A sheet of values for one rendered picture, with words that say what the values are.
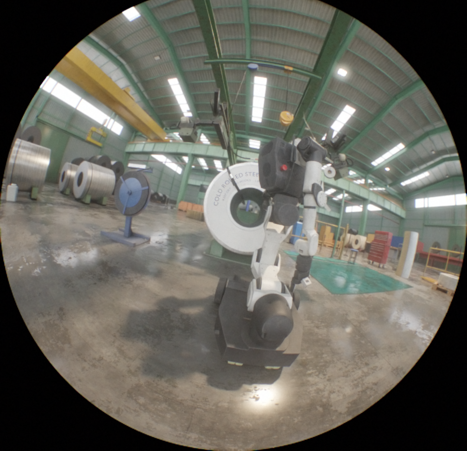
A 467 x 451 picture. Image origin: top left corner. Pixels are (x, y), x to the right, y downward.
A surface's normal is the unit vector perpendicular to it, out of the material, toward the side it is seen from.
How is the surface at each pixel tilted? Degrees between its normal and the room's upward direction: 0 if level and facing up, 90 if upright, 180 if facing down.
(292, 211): 90
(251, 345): 0
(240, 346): 0
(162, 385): 0
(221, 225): 90
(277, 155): 90
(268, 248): 103
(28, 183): 124
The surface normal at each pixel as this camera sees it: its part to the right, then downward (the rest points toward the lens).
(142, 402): 0.22, -0.98
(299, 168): 0.29, 0.28
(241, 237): -0.09, 0.00
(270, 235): -0.16, 0.22
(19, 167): 0.96, 0.28
